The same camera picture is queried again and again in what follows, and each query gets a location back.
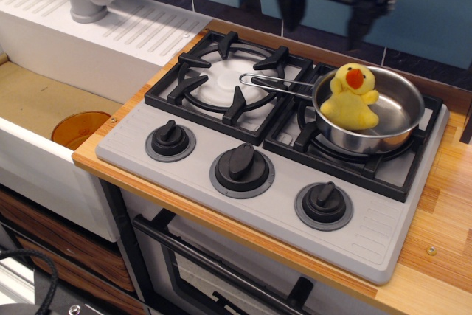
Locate yellow stuffed duck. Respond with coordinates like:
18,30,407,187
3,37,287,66
320,63,380,131

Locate stainless steel saucepan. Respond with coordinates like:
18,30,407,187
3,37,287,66
238,65,426,156

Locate black middle stove knob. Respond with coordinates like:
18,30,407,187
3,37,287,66
209,143,275,199

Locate black stove knob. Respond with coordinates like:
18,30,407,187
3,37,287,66
209,143,275,199
294,181,354,232
145,120,196,163

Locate black right stove knob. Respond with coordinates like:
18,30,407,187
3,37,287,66
294,181,354,232

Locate black left stove knob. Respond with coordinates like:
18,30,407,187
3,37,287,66
145,120,196,163

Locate grey toy stove top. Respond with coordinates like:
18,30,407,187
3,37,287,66
97,91,449,284

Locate black left burner grate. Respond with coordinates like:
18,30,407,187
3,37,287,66
145,31,314,145

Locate black burner grate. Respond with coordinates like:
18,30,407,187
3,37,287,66
145,31,314,145
263,63,444,202

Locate black right burner grate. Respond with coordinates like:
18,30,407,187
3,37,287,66
263,63,444,202

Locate white toy sink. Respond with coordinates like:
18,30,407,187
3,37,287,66
1,0,209,242

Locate orange plastic plate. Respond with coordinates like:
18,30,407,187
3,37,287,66
51,111,111,150

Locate wooden drawer front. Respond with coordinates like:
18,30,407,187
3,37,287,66
1,186,145,314

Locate oven door with black handle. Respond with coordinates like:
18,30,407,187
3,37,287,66
133,210,377,314

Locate black braided cable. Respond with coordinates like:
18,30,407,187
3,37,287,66
0,249,60,315

